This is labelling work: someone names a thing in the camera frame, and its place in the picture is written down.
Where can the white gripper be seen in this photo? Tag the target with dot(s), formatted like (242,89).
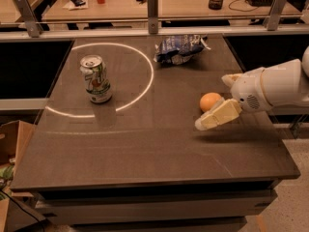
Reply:
(248,90)

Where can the orange fruit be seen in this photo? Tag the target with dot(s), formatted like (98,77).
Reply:
(208,101)

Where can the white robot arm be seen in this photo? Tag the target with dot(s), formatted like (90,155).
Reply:
(287,83)

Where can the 7up soda can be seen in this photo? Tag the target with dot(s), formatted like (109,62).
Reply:
(94,73)

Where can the blue chip bag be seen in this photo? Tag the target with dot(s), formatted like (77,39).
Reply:
(179,49)

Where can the black mesh pen cup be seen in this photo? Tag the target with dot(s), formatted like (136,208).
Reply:
(215,4)

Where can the grey drawer cabinet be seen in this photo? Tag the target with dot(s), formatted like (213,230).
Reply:
(156,202)

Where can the cardboard box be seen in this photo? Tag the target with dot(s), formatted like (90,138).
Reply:
(14,137)

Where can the metal rail bracket right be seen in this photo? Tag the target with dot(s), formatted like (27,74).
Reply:
(271,22)

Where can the metal rail bracket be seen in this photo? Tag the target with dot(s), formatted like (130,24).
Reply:
(271,22)
(33,27)
(152,8)

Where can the metal rail bracket middle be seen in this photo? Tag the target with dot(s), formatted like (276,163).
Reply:
(152,8)

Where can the metal rail bracket left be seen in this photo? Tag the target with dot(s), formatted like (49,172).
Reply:
(33,27)

